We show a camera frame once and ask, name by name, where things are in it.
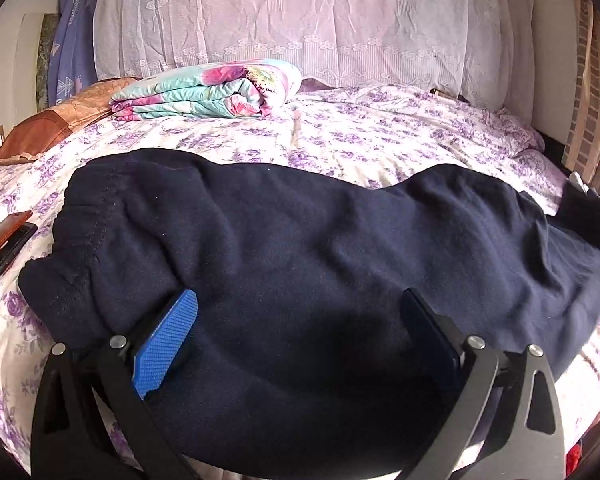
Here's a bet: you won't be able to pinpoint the white lace headboard cover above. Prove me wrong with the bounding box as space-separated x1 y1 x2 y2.
94 0 534 118

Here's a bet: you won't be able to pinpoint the brown leather pillow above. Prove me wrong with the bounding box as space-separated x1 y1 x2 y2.
0 78 136 166

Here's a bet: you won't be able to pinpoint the purple floral bedspread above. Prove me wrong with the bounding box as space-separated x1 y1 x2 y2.
0 81 600 480

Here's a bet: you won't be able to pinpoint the folded teal pink floral quilt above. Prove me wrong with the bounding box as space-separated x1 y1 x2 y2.
110 58 302 122

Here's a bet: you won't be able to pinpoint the brown leather wallet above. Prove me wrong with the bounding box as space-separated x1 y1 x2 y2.
0 210 38 277

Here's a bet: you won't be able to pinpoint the blue patterned curtain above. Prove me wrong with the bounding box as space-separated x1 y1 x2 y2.
47 0 97 106

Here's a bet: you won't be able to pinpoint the navy blue sweatpants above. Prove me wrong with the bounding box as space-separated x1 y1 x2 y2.
18 148 600 478

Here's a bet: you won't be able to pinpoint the brick pattern wall panel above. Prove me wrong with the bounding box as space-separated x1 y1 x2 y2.
562 0 600 192

